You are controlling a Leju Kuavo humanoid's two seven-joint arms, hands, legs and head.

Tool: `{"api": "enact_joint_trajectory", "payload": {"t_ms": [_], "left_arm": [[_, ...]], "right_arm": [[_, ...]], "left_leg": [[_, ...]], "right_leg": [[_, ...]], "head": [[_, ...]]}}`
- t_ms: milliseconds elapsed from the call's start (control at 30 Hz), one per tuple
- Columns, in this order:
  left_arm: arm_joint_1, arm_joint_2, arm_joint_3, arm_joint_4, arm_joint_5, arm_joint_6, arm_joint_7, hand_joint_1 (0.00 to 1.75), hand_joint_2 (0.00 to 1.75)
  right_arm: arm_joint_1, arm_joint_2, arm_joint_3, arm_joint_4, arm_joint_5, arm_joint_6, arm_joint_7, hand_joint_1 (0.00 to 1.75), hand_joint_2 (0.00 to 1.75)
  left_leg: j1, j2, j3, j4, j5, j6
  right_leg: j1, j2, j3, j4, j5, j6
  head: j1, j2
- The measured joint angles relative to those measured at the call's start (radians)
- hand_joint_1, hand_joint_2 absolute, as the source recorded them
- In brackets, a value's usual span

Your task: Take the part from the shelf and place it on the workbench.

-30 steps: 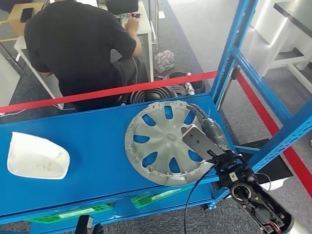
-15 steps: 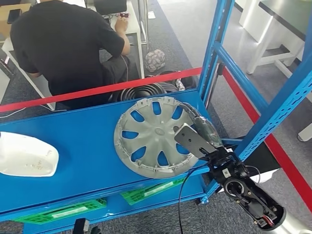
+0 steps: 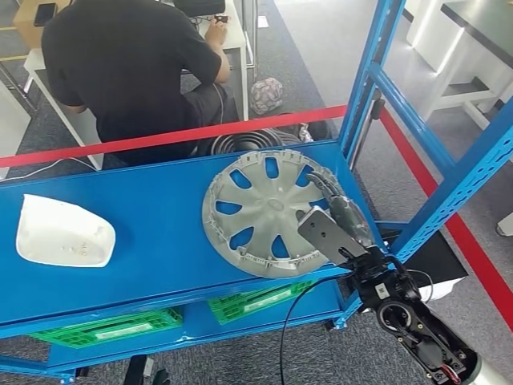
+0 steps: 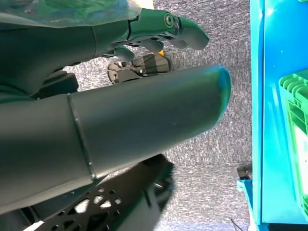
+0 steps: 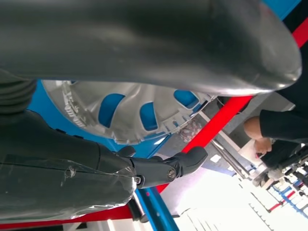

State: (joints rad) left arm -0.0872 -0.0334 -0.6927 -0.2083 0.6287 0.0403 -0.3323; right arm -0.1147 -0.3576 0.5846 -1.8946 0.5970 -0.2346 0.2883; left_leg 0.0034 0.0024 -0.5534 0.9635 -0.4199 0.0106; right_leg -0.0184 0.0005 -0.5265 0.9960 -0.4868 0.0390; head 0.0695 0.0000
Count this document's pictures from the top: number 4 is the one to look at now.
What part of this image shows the blue metal shelf rack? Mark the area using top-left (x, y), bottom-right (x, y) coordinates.
top-left (237, 0), bottom-right (308, 231)

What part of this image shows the black perforated robot plate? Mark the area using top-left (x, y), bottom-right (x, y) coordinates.
top-left (21, 154), bottom-right (175, 231)

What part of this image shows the green plastic folding crate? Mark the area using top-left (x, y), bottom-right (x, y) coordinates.
top-left (279, 68), bottom-right (308, 220)

